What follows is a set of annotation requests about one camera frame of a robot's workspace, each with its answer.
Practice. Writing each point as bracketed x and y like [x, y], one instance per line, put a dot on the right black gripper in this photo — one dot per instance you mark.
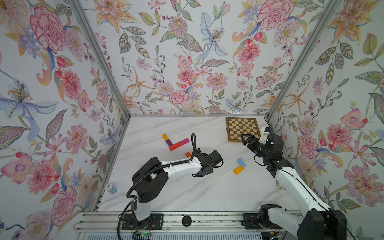
[252, 138]

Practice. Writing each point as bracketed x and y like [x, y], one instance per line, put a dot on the yellow striped block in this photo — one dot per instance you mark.
[165, 137]

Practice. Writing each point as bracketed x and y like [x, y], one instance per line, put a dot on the light blue rectangular block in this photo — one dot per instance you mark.
[241, 162]

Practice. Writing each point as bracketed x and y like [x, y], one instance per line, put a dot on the aluminium mounting rail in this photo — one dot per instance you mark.
[171, 222]

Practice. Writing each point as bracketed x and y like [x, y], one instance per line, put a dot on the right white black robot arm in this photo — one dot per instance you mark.
[319, 221]

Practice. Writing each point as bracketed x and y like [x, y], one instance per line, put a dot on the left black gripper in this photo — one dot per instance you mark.
[211, 170]

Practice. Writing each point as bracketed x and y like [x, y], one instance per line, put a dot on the magenta rectangular block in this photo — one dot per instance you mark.
[185, 141]

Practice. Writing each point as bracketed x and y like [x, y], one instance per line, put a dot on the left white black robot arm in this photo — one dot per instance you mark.
[151, 178]

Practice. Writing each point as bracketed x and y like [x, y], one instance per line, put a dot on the purple rectangular block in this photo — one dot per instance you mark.
[169, 143]

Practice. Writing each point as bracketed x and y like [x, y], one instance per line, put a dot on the wooden chessboard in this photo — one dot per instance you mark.
[241, 126]

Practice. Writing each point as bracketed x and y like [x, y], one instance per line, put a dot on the red rectangular block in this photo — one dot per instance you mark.
[177, 145]

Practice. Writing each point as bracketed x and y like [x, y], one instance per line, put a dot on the yellow-orange rectangular block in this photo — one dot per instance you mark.
[238, 170]

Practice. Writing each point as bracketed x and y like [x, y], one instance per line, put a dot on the black round knob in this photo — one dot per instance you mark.
[186, 221]

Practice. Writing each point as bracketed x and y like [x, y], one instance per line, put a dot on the playing card box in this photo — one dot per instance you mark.
[280, 186]

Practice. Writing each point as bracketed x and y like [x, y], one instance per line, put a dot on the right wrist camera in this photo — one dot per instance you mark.
[265, 132]

